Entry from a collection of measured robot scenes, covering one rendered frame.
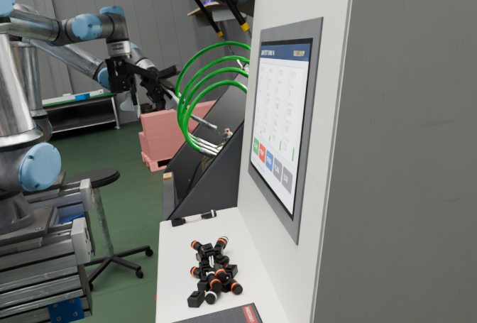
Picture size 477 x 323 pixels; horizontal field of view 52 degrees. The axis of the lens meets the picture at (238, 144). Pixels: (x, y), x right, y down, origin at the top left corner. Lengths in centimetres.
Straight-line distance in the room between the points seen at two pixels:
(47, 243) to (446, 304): 102
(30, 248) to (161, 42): 996
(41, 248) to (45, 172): 23
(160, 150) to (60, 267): 478
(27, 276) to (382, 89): 109
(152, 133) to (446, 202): 550
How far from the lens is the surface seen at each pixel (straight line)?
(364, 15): 65
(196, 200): 137
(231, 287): 94
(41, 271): 145
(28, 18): 154
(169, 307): 95
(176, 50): 1126
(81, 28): 154
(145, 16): 1122
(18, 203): 143
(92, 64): 181
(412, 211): 72
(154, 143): 612
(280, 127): 90
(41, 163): 129
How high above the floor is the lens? 143
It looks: 12 degrees down
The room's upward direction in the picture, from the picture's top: 9 degrees counter-clockwise
